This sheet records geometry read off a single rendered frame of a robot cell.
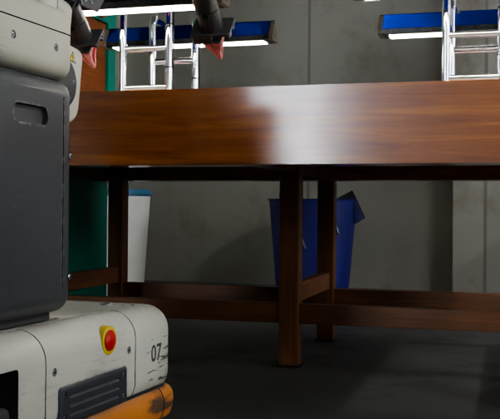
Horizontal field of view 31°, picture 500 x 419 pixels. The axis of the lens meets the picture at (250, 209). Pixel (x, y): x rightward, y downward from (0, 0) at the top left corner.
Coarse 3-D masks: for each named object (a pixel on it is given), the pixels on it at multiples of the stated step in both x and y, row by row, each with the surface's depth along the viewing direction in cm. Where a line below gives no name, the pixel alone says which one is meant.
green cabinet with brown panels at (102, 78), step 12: (96, 24) 355; (108, 24) 362; (96, 60) 355; (108, 60) 362; (84, 72) 345; (96, 72) 355; (108, 72) 362; (84, 84) 345; (96, 84) 355; (108, 84) 362
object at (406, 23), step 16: (384, 16) 295; (400, 16) 294; (416, 16) 292; (432, 16) 290; (464, 16) 287; (480, 16) 286; (496, 16) 284; (384, 32) 292; (400, 32) 291; (416, 32) 290; (432, 32) 289
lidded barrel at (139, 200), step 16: (144, 192) 454; (128, 208) 448; (144, 208) 457; (128, 224) 449; (144, 224) 458; (128, 240) 449; (144, 240) 460; (128, 256) 450; (144, 256) 461; (128, 272) 450; (144, 272) 463
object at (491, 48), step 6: (456, 6) 280; (456, 12) 287; (450, 18) 274; (450, 24) 274; (450, 30) 274; (450, 42) 274; (450, 48) 274; (456, 48) 273; (462, 48) 273; (468, 48) 272; (474, 48) 272; (480, 48) 271; (486, 48) 271; (492, 48) 270; (450, 54) 274; (450, 60) 274; (450, 66) 273; (450, 72) 273
